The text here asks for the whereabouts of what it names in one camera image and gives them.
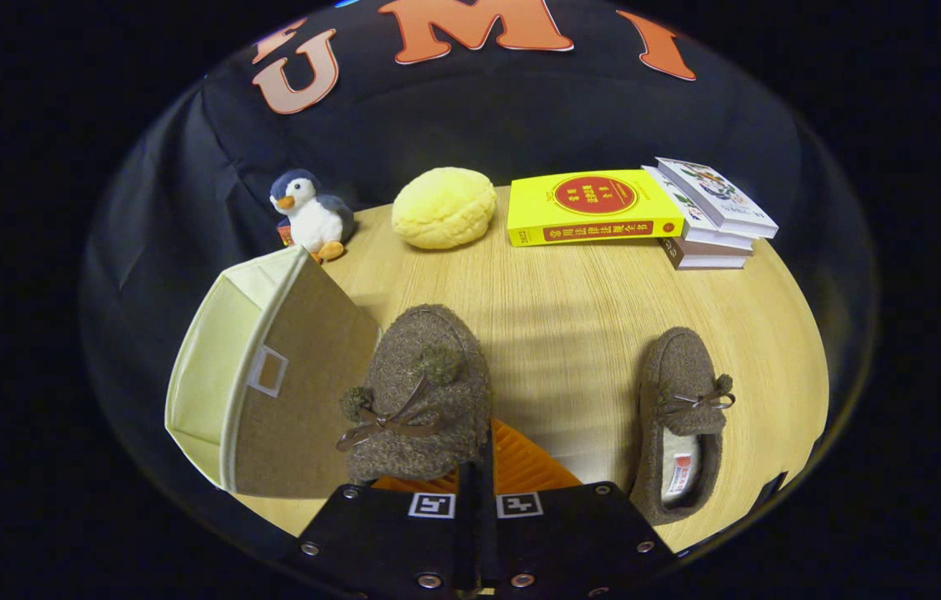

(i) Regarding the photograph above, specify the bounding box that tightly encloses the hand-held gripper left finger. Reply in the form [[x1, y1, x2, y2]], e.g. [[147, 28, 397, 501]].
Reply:
[[295, 467, 473, 600]]

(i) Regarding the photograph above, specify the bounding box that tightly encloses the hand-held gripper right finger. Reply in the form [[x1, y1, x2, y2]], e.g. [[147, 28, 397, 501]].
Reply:
[[478, 417, 679, 600]]

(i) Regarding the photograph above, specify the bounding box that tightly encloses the brown fuzzy shoe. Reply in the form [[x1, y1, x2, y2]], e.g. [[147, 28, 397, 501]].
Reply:
[[630, 327, 736, 526], [335, 304, 494, 486]]

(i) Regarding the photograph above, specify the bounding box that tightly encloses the beige fabric storage box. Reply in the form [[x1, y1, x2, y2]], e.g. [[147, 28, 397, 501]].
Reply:
[[164, 244, 381, 501]]

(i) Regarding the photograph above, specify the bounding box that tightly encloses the brown-edged paperback book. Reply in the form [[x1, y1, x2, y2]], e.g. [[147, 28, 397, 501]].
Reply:
[[660, 237, 750, 271]]

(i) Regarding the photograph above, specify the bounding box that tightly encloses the yellow book with red circle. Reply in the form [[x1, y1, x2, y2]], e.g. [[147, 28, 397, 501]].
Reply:
[[507, 169, 686, 248]]

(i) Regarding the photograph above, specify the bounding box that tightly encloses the penguin plush toy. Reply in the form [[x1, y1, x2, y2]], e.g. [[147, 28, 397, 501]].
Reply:
[[270, 169, 356, 263]]

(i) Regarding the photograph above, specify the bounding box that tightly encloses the yellow bread-shaped squishy toy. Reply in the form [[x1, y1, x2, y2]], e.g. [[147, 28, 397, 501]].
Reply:
[[392, 167, 498, 251]]

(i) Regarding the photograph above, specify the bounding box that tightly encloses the white illustrated cover book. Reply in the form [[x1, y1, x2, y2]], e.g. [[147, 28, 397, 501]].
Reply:
[[655, 157, 779, 240]]

